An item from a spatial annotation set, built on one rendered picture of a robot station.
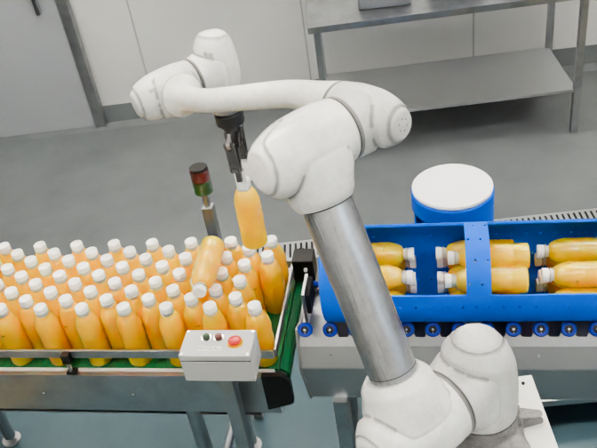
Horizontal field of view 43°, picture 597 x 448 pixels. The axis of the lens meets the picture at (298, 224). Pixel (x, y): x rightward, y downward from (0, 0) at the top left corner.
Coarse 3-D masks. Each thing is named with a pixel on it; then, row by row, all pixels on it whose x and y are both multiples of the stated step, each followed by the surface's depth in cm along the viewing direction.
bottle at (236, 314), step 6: (228, 306) 223; (234, 306) 221; (240, 306) 222; (246, 306) 223; (228, 312) 223; (234, 312) 221; (240, 312) 221; (246, 312) 222; (228, 318) 224; (234, 318) 222; (240, 318) 222; (234, 324) 223; (240, 324) 223
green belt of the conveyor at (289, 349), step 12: (300, 288) 255; (300, 300) 251; (288, 312) 245; (300, 312) 248; (276, 324) 241; (288, 324) 240; (288, 336) 236; (72, 348) 245; (288, 348) 233; (0, 360) 245; (36, 360) 242; (48, 360) 242; (84, 360) 240; (120, 360) 237; (156, 360) 235; (168, 360) 235; (288, 360) 229; (288, 372) 227
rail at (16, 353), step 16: (0, 352) 237; (16, 352) 236; (32, 352) 235; (48, 352) 234; (80, 352) 232; (96, 352) 231; (112, 352) 230; (128, 352) 229; (144, 352) 228; (160, 352) 227; (176, 352) 226; (272, 352) 221
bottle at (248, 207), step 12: (240, 192) 210; (252, 192) 211; (240, 204) 211; (252, 204) 211; (240, 216) 214; (252, 216) 213; (240, 228) 217; (252, 228) 215; (264, 228) 218; (252, 240) 218; (264, 240) 220
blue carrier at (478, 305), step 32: (384, 224) 224; (416, 224) 221; (448, 224) 219; (480, 224) 215; (512, 224) 221; (544, 224) 220; (576, 224) 219; (416, 256) 236; (480, 256) 207; (320, 288) 214; (480, 288) 206; (416, 320) 218; (448, 320) 217; (480, 320) 215; (512, 320) 214; (544, 320) 213; (576, 320) 211
